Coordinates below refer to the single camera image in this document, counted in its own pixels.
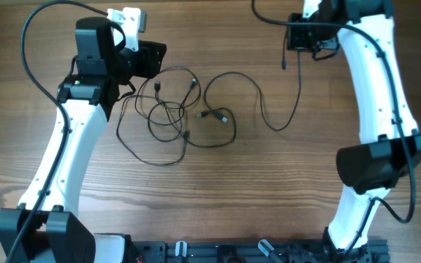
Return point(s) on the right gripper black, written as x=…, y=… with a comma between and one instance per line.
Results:
x=300, y=37

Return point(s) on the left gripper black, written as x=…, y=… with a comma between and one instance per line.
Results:
x=150, y=61

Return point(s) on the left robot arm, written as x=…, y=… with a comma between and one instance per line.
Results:
x=45, y=226

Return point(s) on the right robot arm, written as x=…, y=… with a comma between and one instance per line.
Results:
x=390, y=140

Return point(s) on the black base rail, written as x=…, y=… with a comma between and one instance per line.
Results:
x=375, y=251

